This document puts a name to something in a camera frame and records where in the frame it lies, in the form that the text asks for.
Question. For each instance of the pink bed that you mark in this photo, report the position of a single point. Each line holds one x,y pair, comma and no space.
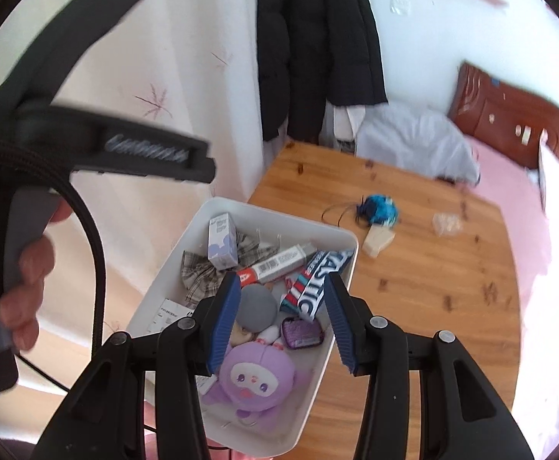
538,273

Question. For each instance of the clear wall hook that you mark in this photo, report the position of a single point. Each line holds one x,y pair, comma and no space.
400,5

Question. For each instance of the grey red toothpaste box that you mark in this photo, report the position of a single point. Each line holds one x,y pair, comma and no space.
279,263

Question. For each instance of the plaid fabric bow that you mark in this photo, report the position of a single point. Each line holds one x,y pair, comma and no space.
198,268

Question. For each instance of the white crumpled cloth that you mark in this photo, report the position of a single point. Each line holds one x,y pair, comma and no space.
413,143

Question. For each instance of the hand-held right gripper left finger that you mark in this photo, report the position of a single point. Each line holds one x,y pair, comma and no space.
224,326

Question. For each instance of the pink pillow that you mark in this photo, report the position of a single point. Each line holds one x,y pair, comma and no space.
552,177

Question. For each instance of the white hanging garment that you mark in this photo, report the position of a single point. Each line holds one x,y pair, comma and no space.
346,122

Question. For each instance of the white box blue print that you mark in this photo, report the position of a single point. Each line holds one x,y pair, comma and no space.
221,244

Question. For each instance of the beige paper tag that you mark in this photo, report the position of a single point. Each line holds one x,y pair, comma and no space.
377,240

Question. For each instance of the purple small pouch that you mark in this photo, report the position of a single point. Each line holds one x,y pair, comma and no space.
301,331

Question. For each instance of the blue yarn ball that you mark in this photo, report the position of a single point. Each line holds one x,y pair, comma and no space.
380,208

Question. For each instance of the white plastic bin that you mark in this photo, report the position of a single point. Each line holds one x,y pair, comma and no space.
188,249

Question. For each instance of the blue lettered packet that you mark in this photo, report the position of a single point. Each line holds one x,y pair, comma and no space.
322,278

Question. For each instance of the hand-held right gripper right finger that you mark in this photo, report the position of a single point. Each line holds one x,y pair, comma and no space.
344,326

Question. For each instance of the purple plush toy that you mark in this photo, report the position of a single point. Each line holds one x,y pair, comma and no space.
255,378

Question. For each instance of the brown wooden headboard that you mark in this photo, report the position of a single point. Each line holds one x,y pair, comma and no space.
500,105

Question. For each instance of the clear plastic bag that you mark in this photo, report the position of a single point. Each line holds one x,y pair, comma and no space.
447,225

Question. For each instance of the person's left hand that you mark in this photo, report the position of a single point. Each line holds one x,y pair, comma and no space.
32,258

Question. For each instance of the white floral curtain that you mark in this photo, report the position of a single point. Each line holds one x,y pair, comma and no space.
188,33

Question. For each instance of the black hanging jacket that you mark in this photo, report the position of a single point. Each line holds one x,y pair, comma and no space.
317,33

